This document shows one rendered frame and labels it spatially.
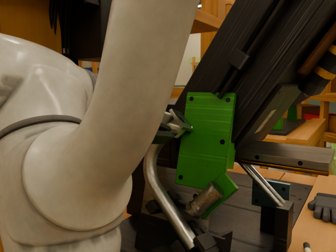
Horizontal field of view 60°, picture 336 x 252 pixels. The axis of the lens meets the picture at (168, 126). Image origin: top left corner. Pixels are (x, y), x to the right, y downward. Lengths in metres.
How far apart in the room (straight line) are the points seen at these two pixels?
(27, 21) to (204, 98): 0.41
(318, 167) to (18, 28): 0.68
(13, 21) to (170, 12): 0.54
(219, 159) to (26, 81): 0.41
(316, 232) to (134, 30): 0.81
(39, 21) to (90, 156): 0.54
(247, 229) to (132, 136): 0.69
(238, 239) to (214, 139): 0.30
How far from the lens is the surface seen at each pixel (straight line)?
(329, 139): 3.77
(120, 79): 0.19
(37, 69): 0.34
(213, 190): 0.58
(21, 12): 0.71
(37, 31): 0.72
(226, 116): 0.62
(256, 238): 0.83
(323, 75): 0.78
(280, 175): 1.43
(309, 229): 0.92
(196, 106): 0.65
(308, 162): 0.69
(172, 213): 0.63
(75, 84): 0.37
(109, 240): 0.29
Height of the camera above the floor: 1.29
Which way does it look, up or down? 8 degrees down
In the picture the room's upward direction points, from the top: straight up
